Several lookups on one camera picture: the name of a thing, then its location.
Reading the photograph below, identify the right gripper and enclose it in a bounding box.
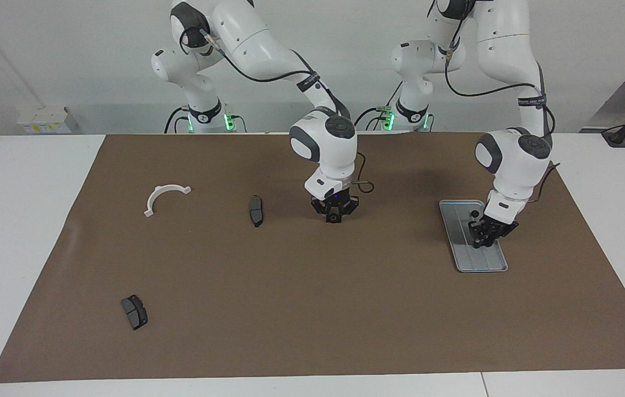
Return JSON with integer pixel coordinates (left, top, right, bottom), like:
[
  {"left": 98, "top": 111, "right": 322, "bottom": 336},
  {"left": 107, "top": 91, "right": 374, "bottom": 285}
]
[{"left": 311, "top": 187, "right": 360, "bottom": 223}]

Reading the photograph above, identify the black cable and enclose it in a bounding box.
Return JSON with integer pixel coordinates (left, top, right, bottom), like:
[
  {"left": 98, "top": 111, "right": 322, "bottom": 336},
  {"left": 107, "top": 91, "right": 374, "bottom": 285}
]
[
  {"left": 163, "top": 106, "right": 190, "bottom": 135},
  {"left": 353, "top": 151, "right": 375, "bottom": 195},
  {"left": 353, "top": 82, "right": 403, "bottom": 133},
  {"left": 179, "top": 26, "right": 353, "bottom": 122},
  {"left": 444, "top": 33, "right": 557, "bottom": 138},
  {"left": 527, "top": 161, "right": 562, "bottom": 203}
]

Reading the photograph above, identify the grey metal tray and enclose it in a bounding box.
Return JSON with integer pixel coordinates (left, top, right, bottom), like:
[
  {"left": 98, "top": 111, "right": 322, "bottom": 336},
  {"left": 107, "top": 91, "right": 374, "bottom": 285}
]
[{"left": 439, "top": 200, "right": 509, "bottom": 273}]

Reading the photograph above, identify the black brake pad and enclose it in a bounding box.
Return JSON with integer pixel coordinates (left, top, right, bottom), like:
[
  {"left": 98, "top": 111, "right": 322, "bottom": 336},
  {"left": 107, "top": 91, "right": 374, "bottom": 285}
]
[
  {"left": 120, "top": 294, "right": 149, "bottom": 331},
  {"left": 248, "top": 195, "right": 265, "bottom": 228}
]

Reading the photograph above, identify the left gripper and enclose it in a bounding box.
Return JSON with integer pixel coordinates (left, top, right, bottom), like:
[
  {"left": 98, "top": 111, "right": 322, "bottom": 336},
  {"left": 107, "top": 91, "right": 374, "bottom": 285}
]
[{"left": 467, "top": 214, "right": 519, "bottom": 250}]

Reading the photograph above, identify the white wall box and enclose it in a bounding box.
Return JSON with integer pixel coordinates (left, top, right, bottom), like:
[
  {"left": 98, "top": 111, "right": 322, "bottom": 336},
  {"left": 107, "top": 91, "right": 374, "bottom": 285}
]
[{"left": 15, "top": 106, "right": 79, "bottom": 135}]

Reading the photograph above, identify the white curved plastic bracket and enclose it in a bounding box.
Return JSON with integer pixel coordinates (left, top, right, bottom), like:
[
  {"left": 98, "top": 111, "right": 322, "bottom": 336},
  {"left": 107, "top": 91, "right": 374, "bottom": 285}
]
[{"left": 143, "top": 185, "right": 192, "bottom": 218}]

